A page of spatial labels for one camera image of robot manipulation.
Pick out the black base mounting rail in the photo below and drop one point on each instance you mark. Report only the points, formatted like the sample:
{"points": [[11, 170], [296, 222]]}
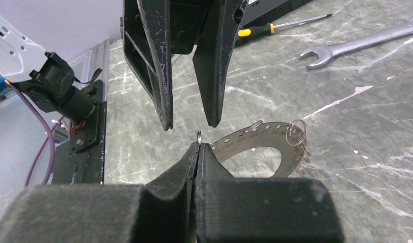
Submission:
{"points": [[84, 152]]}

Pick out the yellow black screwdriver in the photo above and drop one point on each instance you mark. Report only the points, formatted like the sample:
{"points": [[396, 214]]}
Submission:
{"points": [[249, 34]]}

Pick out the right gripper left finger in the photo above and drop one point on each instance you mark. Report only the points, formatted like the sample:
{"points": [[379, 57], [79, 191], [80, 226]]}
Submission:
{"points": [[155, 212]]}

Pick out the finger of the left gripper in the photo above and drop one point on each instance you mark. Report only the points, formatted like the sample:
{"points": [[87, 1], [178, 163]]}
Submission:
{"points": [[213, 53], [147, 50]]}

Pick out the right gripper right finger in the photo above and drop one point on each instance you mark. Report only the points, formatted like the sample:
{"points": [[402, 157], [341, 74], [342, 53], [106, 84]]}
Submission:
{"points": [[230, 209]]}

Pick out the silver open-end wrench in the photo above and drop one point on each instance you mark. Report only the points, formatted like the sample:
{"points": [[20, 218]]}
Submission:
{"points": [[324, 54]]}

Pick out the black flat box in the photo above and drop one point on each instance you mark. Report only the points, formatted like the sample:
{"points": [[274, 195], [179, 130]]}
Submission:
{"points": [[261, 12]]}

